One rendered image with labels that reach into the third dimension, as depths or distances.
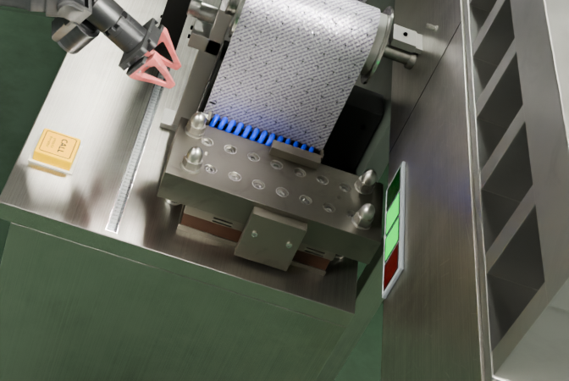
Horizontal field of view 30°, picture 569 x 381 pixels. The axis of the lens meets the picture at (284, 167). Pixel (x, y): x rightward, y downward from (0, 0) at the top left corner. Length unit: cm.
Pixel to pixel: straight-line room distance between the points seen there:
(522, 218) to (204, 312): 89
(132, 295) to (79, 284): 10
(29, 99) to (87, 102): 138
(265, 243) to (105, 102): 47
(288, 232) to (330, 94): 27
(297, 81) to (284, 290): 38
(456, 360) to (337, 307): 69
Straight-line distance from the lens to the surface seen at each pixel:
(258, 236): 187
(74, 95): 213
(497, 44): 161
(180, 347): 206
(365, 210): 187
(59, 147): 198
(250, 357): 205
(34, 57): 367
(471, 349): 123
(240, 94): 195
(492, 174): 137
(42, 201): 190
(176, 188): 185
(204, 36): 198
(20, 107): 347
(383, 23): 190
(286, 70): 191
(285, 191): 189
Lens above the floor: 224
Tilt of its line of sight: 39 degrees down
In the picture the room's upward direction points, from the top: 25 degrees clockwise
